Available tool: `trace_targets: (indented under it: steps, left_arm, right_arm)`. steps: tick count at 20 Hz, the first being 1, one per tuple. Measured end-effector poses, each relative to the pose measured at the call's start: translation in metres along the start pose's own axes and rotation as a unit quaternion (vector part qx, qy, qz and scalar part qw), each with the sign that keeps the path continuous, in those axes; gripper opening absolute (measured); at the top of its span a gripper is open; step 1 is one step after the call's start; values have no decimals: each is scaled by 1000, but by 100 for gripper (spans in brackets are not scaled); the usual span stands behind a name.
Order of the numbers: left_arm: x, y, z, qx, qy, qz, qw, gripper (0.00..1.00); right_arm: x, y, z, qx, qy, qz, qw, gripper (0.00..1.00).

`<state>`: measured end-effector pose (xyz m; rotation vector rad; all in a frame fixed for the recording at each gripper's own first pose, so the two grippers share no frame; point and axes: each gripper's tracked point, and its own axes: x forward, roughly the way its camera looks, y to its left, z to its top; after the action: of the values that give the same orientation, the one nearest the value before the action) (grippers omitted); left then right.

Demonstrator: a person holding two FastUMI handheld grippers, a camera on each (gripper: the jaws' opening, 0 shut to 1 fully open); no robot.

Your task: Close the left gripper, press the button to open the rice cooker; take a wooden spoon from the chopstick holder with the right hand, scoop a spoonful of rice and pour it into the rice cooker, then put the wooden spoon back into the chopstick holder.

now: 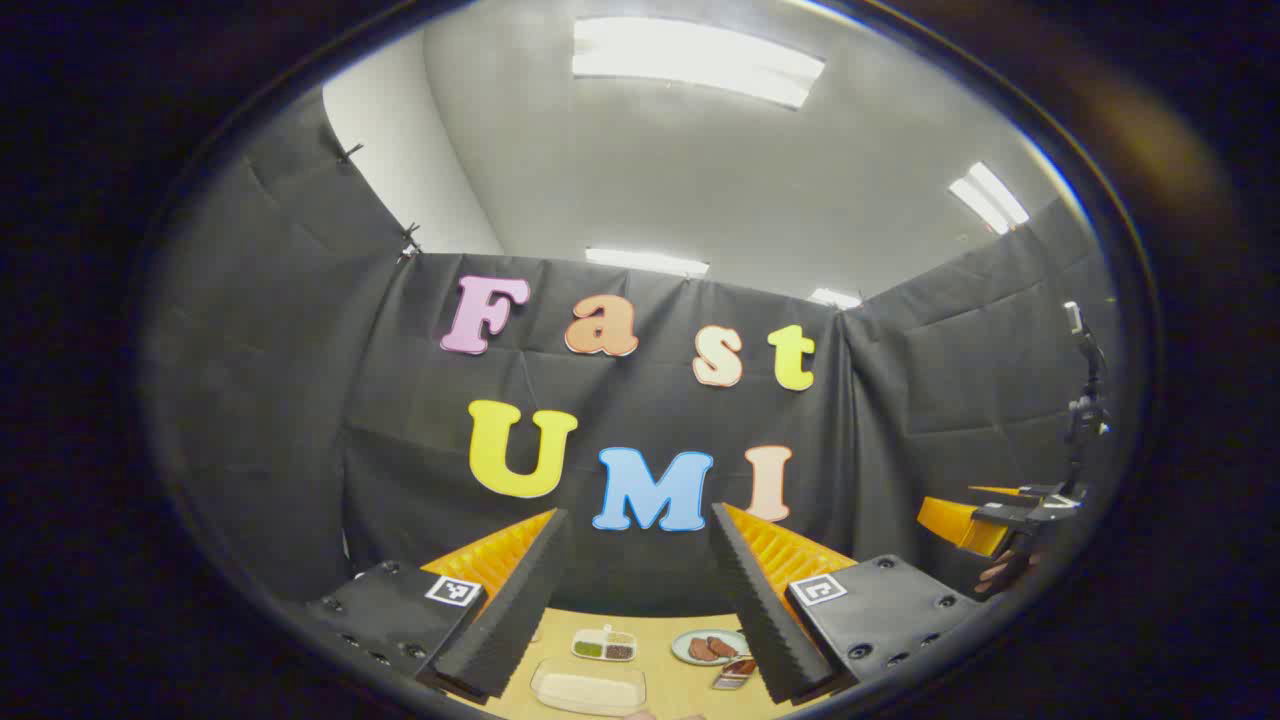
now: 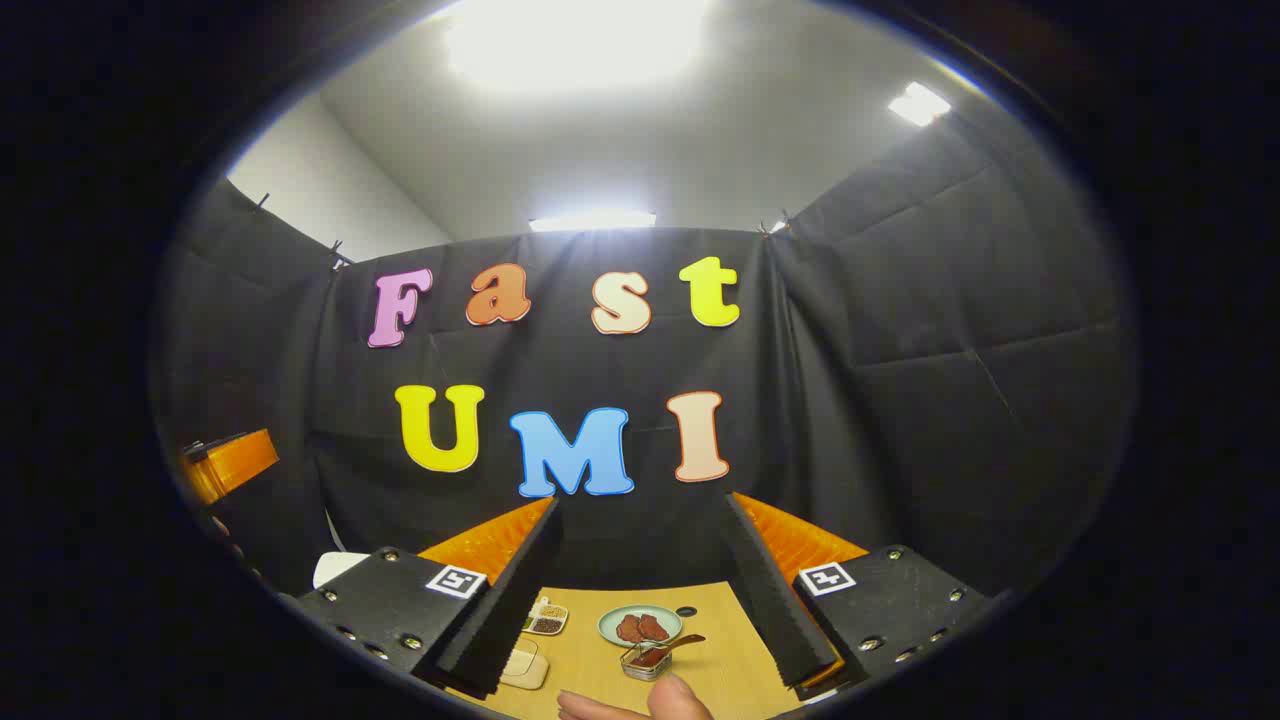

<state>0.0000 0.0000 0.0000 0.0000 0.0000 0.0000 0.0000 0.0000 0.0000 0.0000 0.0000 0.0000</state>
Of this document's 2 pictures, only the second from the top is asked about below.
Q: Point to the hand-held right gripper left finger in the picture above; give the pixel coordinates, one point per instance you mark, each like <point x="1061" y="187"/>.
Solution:
<point x="500" y="620"/>

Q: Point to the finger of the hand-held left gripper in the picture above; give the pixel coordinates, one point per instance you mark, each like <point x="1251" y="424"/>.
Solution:
<point x="230" y="465"/>

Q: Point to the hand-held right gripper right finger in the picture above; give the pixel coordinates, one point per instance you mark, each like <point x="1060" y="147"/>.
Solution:
<point x="780" y="610"/>

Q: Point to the brown wooden spoon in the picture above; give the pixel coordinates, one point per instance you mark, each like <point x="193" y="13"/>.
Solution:
<point x="660" y="652"/>

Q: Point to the white divided tray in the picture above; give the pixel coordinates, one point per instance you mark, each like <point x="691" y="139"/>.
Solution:
<point x="545" y="616"/>

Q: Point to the pile of dark beans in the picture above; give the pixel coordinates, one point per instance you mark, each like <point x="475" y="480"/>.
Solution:
<point x="546" y="626"/>

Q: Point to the pale green plate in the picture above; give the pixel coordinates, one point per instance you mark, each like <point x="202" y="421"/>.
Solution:
<point x="610" y="628"/>

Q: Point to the red meat slice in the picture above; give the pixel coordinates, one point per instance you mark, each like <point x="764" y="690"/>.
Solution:
<point x="630" y="629"/>
<point x="654" y="627"/>

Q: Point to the black backdrop cloth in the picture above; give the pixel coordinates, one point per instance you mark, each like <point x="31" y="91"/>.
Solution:
<point x="900" y="400"/>

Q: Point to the small ceiling light panel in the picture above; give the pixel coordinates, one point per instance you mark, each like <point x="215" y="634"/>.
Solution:
<point x="918" y="104"/>

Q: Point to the large ceiling light panel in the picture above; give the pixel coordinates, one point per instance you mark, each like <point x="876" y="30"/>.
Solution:
<point x="575" y="40"/>

